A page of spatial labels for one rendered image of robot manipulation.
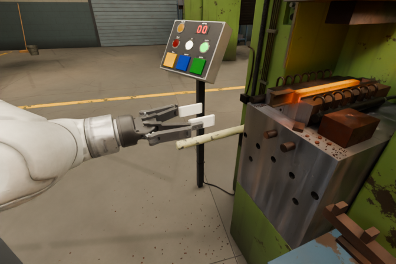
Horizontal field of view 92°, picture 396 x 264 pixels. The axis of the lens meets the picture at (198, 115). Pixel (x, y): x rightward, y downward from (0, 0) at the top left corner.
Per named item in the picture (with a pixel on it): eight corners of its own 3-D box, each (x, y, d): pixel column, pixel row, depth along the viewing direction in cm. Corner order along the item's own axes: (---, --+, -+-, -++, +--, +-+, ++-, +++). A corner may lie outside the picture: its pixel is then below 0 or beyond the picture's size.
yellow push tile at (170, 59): (172, 67, 103) (176, 53, 102) (163, 65, 107) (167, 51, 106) (174, 68, 104) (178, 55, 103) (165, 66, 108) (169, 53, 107)
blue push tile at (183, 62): (185, 70, 97) (190, 56, 96) (175, 68, 101) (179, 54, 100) (187, 71, 98) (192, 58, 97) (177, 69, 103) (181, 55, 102)
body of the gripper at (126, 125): (119, 136, 50) (155, 128, 53) (122, 156, 43) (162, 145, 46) (113, 110, 46) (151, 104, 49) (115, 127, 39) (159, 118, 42)
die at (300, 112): (306, 127, 62) (314, 103, 58) (264, 103, 78) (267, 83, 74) (382, 104, 76) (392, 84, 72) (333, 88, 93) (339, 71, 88)
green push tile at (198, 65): (200, 74, 91) (205, 59, 91) (188, 71, 95) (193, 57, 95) (202, 75, 92) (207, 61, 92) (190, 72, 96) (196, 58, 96)
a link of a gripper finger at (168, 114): (145, 132, 48) (142, 130, 49) (180, 117, 55) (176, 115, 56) (143, 119, 46) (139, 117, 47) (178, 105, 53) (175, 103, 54)
